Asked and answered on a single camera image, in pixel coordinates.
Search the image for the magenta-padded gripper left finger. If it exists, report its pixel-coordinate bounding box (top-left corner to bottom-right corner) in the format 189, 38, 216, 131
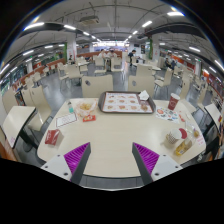
40, 142, 92, 186

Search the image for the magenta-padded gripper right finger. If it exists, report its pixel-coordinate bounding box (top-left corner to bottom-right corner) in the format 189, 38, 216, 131
131, 142, 183, 186

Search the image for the clear yellow-capped drink bottle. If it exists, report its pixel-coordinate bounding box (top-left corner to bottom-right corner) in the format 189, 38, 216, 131
175, 136, 194, 157

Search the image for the red carton box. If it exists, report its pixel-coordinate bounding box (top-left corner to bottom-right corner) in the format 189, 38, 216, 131
44, 128, 65, 147

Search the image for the white paper card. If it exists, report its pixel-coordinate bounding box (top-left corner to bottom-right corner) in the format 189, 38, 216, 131
55, 112, 78, 128

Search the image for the clear plastic packet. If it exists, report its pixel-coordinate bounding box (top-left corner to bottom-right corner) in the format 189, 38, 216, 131
184, 119, 196, 134

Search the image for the colourful printed leaflet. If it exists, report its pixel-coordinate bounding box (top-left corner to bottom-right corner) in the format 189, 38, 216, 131
155, 105, 181, 124

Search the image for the red ketchup packet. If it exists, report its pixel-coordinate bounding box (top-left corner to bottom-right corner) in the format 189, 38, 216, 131
82, 114, 97, 123

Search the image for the food wrapper with fries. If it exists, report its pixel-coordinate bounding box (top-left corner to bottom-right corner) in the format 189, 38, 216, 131
75, 99, 98, 117

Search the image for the beige side table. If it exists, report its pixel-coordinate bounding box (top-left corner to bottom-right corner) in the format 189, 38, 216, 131
0, 105, 37, 149
203, 103, 223, 131

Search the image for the red paper cup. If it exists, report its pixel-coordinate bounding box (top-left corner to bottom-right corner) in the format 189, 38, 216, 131
167, 92, 181, 111

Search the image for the brown food tray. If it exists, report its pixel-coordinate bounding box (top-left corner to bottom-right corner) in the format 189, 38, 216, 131
98, 90, 157, 115

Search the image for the crumpled white napkin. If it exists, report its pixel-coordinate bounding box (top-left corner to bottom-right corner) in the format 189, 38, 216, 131
138, 89, 150, 101

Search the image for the group of beige chairs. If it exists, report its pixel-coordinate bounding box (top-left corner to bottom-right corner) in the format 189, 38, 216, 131
1, 54, 219, 116

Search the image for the person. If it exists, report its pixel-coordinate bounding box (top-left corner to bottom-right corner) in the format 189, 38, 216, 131
108, 49, 118, 60
128, 49, 137, 64
163, 57, 174, 70
98, 49, 107, 61

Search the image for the group of ceiling lights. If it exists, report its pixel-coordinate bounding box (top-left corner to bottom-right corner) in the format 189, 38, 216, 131
0, 10, 224, 76

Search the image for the ceiling air conditioner unit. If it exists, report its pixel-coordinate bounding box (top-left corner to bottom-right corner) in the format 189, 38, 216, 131
79, 14, 100, 27

